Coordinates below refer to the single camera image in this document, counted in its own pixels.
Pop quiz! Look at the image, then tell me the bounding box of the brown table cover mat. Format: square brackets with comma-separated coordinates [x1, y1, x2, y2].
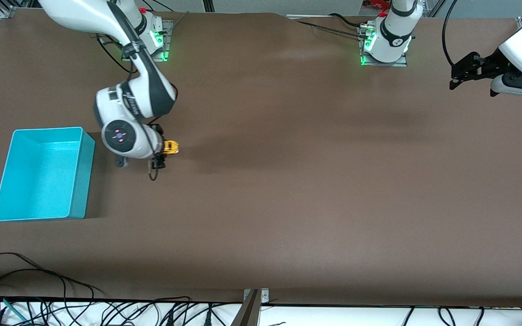
[0, 8, 522, 308]

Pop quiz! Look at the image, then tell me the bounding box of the teal plastic storage bin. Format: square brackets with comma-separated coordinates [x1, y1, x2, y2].
[0, 126, 96, 222]

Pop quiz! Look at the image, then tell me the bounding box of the thin grey base cable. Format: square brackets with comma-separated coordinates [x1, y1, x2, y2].
[169, 11, 190, 32]

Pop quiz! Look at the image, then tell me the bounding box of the thin black base cable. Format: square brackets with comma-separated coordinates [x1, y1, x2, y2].
[145, 0, 176, 13]

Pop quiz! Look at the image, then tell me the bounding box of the black curved base cable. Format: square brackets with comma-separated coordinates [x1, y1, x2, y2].
[328, 13, 372, 29]

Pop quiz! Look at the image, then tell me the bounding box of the black braided base cable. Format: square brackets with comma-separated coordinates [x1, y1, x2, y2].
[295, 20, 366, 39]

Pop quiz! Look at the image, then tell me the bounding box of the black looped cable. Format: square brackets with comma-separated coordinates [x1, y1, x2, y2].
[0, 269, 69, 326]
[0, 252, 105, 299]

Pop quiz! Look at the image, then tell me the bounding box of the small metal bracket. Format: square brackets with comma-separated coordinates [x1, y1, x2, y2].
[243, 288, 270, 304]

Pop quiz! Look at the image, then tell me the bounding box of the aluminium camera pole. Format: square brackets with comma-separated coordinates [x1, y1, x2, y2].
[230, 290, 261, 326]

